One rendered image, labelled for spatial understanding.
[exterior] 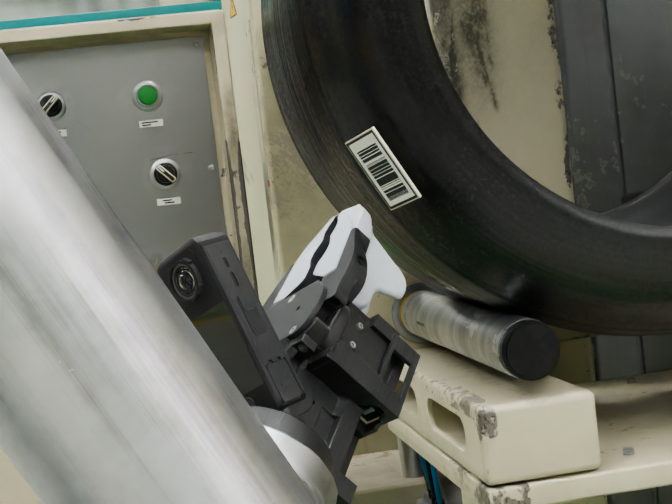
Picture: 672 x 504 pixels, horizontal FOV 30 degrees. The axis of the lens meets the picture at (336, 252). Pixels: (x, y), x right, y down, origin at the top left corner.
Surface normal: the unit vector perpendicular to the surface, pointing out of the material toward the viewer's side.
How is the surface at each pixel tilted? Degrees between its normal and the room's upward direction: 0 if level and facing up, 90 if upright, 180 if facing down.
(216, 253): 67
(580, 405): 90
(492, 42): 90
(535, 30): 90
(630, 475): 90
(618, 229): 100
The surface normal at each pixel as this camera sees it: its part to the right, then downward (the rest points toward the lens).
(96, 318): 0.50, -0.18
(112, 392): 0.34, -0.05
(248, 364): -0.63, 0.21
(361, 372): 0.65, -0.38
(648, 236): 0.14, 0.22
